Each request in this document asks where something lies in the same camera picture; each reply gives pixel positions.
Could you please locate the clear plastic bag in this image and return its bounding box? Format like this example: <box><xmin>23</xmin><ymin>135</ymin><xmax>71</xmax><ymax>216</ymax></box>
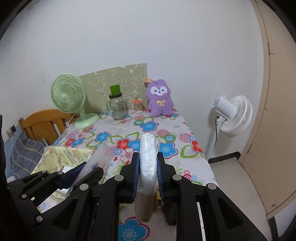
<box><xmin>66</xmin><ymin>144</ymin><xmax>113</xmax><ymax>197</ymax></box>

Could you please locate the yellow fabric storage box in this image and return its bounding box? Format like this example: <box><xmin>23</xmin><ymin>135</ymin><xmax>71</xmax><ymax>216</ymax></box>
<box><xmin>31</xmin><ymin>146</ymin><xmax>94</xmax><ymax>200</ymax></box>

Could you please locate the blue plaid pillow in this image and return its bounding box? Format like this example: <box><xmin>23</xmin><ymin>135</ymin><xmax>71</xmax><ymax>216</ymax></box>
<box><xmin>5</xmin><ymin>133</ymin><xmax>47</xmax><ymax>179</ymax></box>

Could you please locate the floral tablecloth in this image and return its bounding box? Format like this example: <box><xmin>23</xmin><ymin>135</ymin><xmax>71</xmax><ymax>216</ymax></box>
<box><xmin>36</xmin><ymin>106</ymin><xmax>219</xmax><ymax>241</ymax></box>

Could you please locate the wooden bed headboard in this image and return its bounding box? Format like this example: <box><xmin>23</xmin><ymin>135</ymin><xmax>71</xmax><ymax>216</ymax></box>
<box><xmin>18</xmin><ymin>109</ymin><xmax>76</xmax><ymax>145</ymax></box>

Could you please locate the glass jar green lid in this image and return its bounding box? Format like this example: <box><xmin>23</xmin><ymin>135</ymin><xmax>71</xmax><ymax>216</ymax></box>
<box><xmin>108</xmin><ymin>84</ymin><xmax>127</xmax><ymax>121</ymax></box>

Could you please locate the cotton swab jar orange lid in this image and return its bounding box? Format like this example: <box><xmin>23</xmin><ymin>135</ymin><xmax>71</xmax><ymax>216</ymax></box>
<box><xmin>132</xmin><ymin>98</ymin><xmax>144</xmax><ymax>113</ymax></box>

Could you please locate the green desk fan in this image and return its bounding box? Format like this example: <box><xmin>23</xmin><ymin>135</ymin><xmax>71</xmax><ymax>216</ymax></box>
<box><xmin>50</xmin><ymin>74</ymin><xmax>99</xmax><ymax>129</ymax></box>

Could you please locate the green patterned board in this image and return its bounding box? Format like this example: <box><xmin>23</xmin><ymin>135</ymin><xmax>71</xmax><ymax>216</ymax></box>
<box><xmin>79</xmin><ymin>63</ymin><xmax>148</xmax><ymax>114</ymax></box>

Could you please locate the beige door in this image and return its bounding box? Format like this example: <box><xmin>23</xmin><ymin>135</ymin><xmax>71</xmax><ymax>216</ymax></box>
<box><xmin>239</xmin><ymin>1</ymin><xmax>295</xmax><ymax>218</ymax></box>

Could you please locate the white standing fan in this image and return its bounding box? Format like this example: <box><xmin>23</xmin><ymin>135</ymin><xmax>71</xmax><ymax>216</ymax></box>
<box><xmin>204</xmin><ymin>95</ymin><xmax>253</xmax><ymax>157</ymax></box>

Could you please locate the purple plush bunny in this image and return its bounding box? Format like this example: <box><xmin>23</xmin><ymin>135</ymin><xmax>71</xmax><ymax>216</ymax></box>
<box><xmin>146</xmin><ymin>79</ymin><xmax>174</xmax><ymax>117</ymax></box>

